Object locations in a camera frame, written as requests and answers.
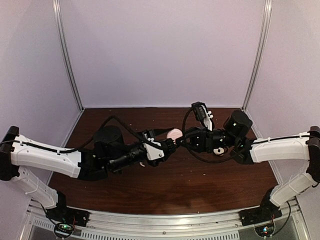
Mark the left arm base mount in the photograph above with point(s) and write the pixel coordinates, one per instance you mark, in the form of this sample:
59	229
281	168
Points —
65	219

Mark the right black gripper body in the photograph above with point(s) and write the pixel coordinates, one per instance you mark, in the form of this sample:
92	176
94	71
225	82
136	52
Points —
207	141

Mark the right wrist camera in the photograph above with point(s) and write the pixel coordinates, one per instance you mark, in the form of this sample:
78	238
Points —
203	115

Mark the front aluminium rail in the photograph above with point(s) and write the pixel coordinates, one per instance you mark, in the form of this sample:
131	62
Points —
221	225

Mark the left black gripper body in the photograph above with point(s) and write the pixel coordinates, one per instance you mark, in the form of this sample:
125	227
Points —
156	163

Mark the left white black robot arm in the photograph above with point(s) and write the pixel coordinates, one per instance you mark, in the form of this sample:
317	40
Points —
109	155

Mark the white square charging case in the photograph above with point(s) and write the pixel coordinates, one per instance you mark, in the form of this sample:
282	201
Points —
219	151

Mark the left aluminium frame post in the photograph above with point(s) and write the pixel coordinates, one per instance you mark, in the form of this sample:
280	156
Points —
65	53

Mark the aluminium frame post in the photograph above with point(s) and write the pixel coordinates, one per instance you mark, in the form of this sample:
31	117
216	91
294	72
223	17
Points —
264	31
65	53

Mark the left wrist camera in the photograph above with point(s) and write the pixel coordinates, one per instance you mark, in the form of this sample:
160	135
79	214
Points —
164	145

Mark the right aluminium frame post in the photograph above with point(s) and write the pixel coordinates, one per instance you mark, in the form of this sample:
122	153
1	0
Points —
264	31

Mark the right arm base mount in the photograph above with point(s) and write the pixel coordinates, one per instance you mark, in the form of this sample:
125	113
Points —
262	217

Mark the pink round earbud case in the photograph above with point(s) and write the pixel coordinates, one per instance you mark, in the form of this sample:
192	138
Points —
174	134

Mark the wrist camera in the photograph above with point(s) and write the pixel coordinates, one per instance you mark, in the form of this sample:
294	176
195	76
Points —
203	115
164	145

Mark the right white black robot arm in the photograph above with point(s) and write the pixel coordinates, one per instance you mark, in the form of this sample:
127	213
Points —
304	146

